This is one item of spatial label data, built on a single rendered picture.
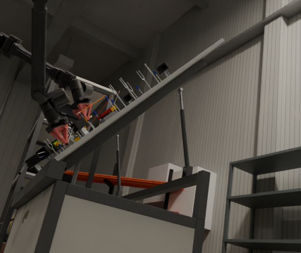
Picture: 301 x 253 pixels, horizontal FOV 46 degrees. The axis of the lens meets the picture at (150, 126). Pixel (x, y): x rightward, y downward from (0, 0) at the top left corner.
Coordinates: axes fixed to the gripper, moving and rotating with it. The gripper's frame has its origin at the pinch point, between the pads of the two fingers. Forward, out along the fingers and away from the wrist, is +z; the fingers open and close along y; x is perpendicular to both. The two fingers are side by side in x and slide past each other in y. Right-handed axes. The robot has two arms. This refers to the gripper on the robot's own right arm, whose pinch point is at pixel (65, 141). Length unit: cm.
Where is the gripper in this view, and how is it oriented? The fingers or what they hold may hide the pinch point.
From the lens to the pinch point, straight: 155.0
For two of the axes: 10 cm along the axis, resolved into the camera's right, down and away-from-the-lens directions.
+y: -5.8, 3.7, 7.3
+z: 4.7, 8.8, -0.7
